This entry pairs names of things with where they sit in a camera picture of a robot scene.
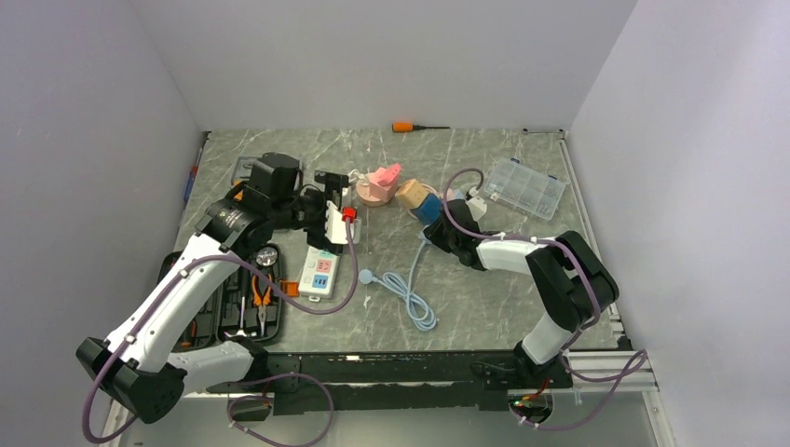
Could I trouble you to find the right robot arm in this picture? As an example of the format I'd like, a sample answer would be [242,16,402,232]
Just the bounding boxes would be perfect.
[423,199,620,386]

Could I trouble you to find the clear plastic screw box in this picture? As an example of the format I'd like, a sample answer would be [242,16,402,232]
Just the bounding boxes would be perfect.
[483,158,565,221]

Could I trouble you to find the tan cube adapter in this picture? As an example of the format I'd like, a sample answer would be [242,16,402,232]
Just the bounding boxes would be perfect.
[395,179,429,210]

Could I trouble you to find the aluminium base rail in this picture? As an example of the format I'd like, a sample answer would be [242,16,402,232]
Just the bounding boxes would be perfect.
[102,351,675,446]

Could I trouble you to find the light blue cable with plug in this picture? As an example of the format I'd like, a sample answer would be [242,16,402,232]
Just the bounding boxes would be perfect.
[358,240,440,333]

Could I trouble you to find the black tool case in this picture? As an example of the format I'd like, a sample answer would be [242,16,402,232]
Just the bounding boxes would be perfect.
[157,243,298,353]

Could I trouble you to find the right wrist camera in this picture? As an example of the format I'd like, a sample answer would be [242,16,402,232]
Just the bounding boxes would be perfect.
[466,196,487,222]

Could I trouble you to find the orange pliers in case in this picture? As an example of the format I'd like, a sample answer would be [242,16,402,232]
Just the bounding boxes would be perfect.
[252,276,272,336]

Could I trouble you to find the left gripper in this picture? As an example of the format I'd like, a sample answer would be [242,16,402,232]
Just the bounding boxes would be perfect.
[270,172,351,253]

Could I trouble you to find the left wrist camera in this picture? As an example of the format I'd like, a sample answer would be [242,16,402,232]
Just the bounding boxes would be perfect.
[325,201,361,245]

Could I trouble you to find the blue red pen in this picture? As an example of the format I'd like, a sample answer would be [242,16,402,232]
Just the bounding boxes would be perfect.
[183,148,203,204]

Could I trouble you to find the white power strip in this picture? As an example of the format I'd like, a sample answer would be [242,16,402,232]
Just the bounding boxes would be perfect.
[298,247,340,302]

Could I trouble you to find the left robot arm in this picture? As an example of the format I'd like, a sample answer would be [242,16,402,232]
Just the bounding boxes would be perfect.
[76,153,357,424]

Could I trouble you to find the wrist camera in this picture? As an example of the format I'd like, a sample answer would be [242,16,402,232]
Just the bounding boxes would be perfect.
[325,201,361,245]
[466,196,487,222]

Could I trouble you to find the pink round socket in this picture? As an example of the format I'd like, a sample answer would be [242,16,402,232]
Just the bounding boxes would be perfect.
[356,163,402,208]

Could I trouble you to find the grey tool tray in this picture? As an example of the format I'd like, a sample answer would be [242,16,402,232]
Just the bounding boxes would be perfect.
[230,156,258,186]

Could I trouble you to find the orange handled screwdriver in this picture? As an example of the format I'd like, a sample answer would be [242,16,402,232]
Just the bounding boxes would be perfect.
[390,122,450,133]

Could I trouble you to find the dark blue cube adapter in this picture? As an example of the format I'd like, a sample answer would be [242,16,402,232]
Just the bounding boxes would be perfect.
[410,193,442,226]

